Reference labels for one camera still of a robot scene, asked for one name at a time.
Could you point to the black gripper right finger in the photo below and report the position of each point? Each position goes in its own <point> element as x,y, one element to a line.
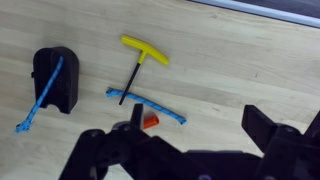
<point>286,146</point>

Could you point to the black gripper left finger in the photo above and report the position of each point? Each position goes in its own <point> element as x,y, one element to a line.
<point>110,150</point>

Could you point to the black plastic cup object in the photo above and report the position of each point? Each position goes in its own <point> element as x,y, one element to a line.
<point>65,80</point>

